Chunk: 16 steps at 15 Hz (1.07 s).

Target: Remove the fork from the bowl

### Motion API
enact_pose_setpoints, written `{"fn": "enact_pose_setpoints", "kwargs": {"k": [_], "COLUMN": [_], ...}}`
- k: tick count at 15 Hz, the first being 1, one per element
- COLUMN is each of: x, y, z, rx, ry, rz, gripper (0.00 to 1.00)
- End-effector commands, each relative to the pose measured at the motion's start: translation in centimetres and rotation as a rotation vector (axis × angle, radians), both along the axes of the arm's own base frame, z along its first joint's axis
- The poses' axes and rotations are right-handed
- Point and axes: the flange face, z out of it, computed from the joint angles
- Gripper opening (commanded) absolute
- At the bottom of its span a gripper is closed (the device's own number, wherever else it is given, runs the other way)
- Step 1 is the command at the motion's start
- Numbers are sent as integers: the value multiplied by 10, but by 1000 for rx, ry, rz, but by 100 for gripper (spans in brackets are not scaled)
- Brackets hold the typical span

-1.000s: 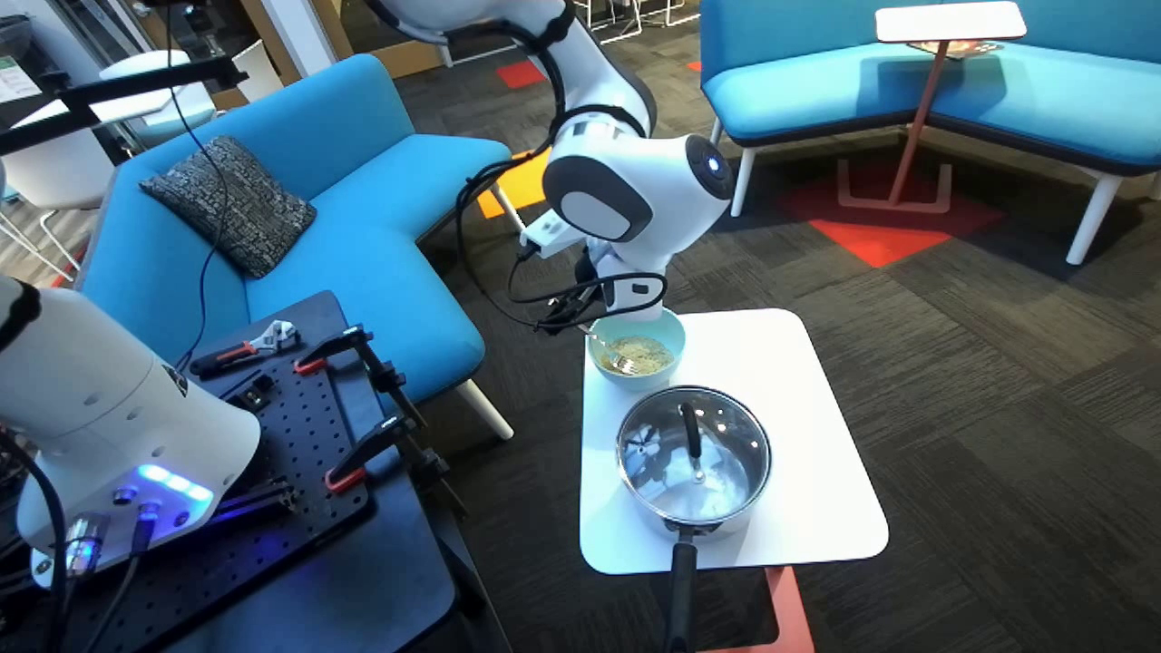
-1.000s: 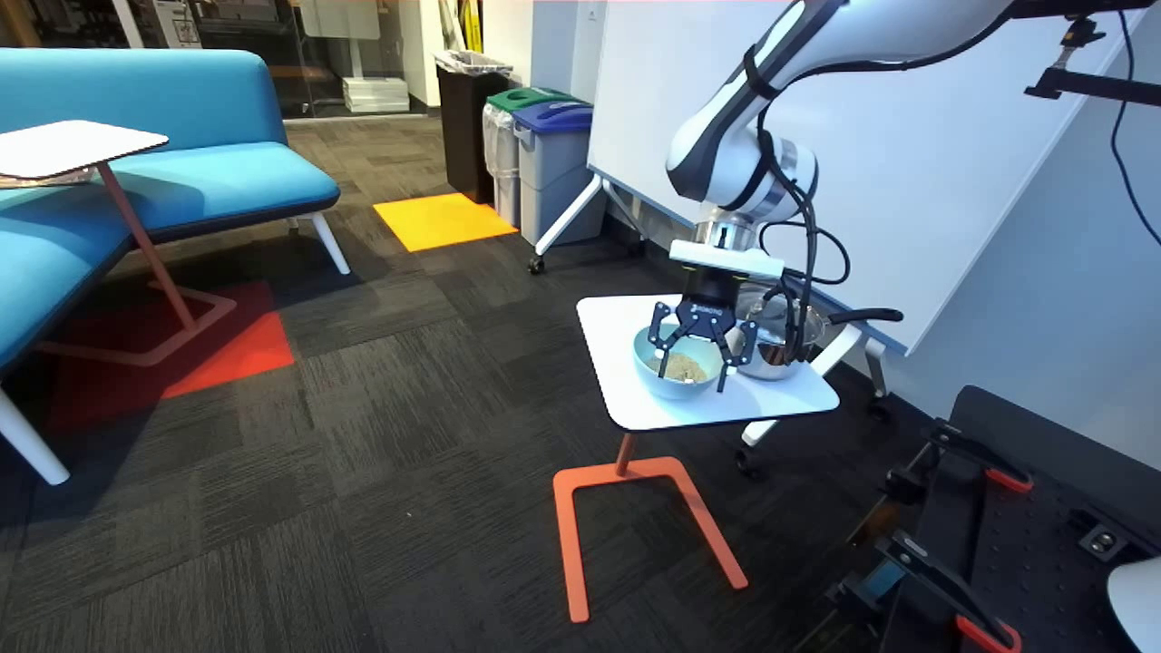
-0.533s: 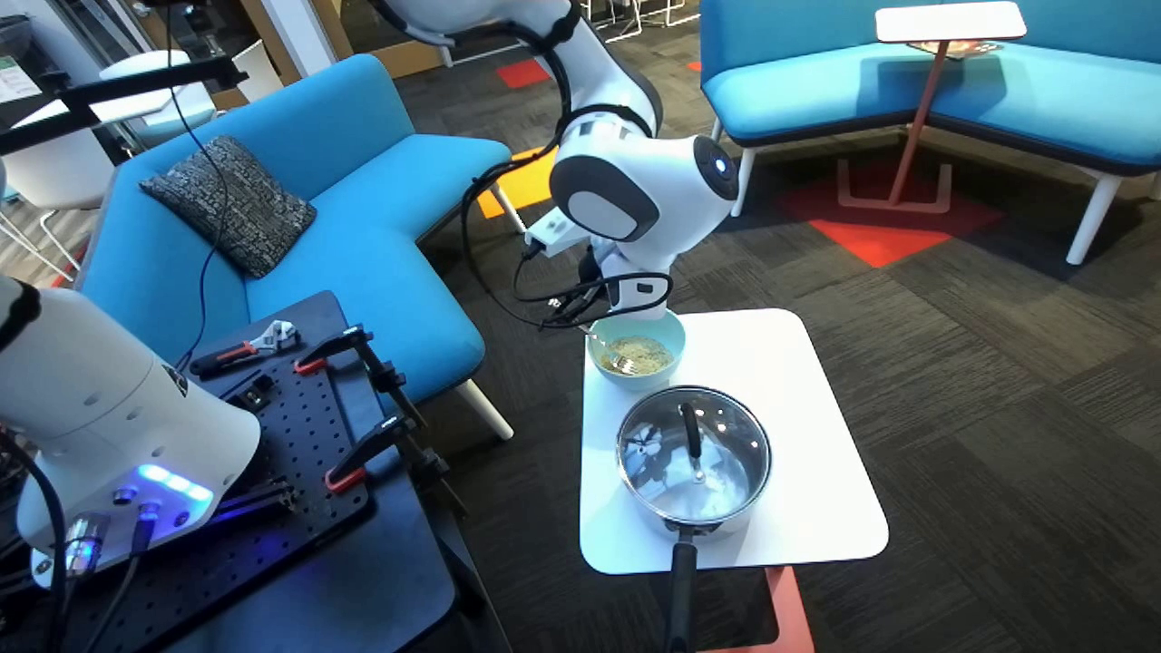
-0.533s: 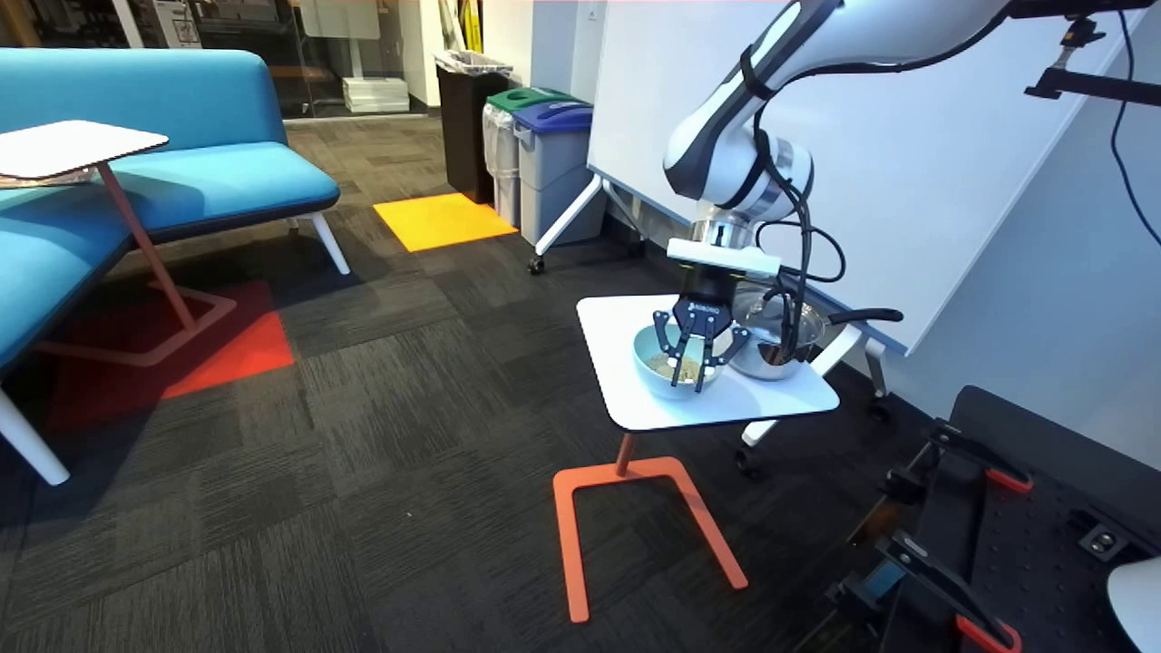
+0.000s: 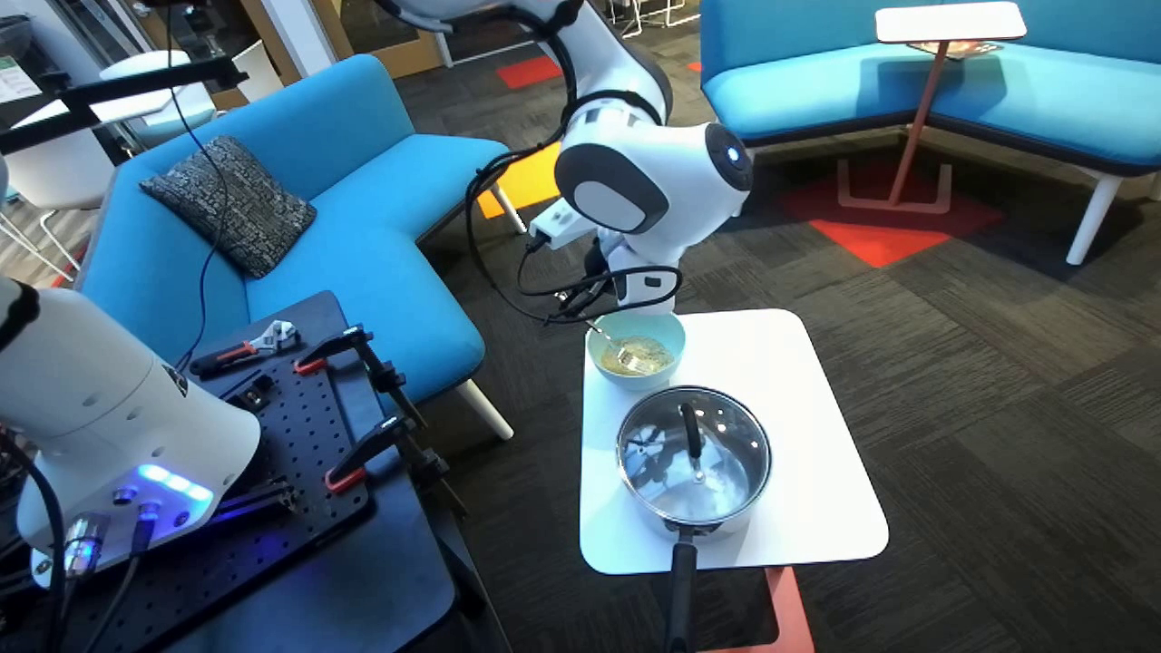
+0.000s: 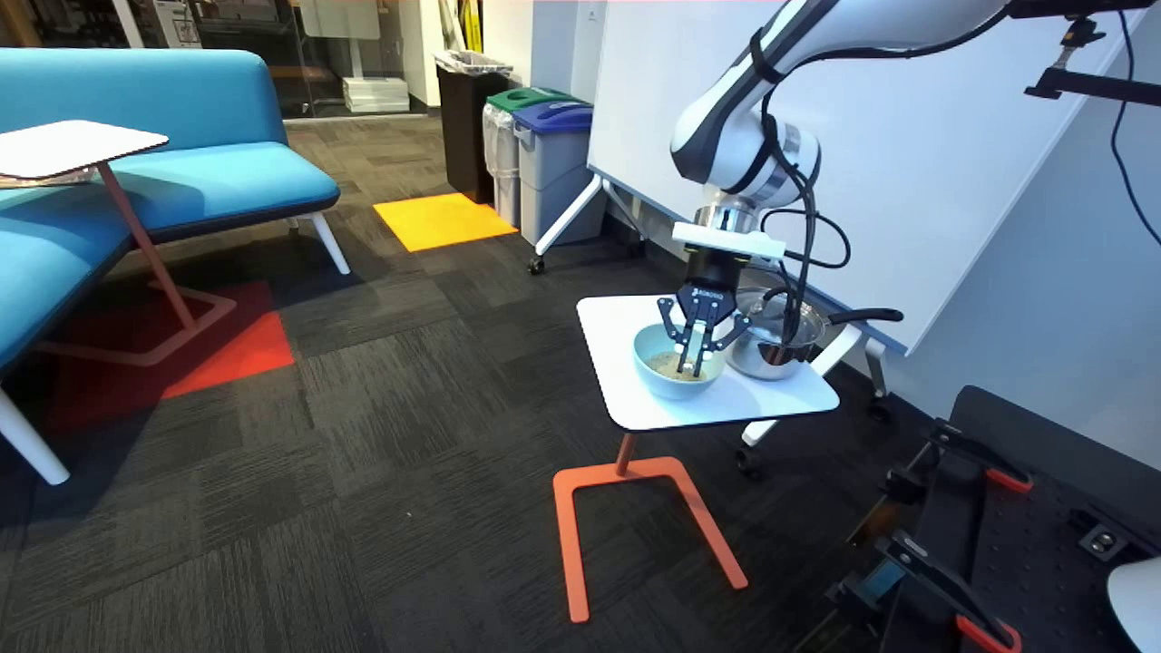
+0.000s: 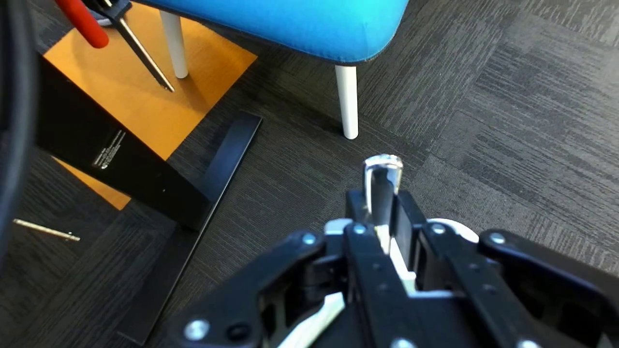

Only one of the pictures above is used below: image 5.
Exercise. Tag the black perforated breadboard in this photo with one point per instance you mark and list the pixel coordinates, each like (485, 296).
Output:
(301, 422)

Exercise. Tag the white side table red frame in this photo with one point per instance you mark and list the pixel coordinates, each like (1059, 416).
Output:
(948, 20)

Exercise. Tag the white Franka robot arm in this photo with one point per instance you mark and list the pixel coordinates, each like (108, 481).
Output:
(677, 183)

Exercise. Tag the black camera stand bar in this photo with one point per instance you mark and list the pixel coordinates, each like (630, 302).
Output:
(109, 101)

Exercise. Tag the light blue bowl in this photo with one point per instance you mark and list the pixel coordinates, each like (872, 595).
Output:
(634, 378)

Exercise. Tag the grey speckled cushion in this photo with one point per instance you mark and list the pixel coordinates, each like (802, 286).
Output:
(230, 204)

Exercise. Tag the dark cart under breadboard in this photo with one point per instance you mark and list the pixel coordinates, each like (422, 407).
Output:
(385, 583)

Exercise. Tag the silver fork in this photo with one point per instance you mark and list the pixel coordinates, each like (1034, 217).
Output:
(597, 332)

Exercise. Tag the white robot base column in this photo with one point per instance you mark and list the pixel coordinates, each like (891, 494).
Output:
(109, 412)

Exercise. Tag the beige food in bowl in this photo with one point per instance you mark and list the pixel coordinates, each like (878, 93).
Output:
(647, 361)

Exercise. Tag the white side table orange base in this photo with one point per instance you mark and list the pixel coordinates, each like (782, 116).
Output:
(786, 485)

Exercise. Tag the wrist camera on white mount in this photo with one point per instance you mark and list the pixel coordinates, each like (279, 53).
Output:
(562, 225)

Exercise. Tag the blue corner sofa white legs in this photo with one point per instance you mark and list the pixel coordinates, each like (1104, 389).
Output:
(822, 86)

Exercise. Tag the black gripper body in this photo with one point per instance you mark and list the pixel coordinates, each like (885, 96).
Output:
(647, 286)

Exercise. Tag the glass pot lid black knob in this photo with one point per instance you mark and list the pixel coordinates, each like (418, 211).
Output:
(713, 471)

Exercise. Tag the white round table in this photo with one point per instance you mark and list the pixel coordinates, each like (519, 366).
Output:
(150, 110)

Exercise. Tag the blue curved sofa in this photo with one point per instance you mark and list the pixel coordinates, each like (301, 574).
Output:
(363, 217)

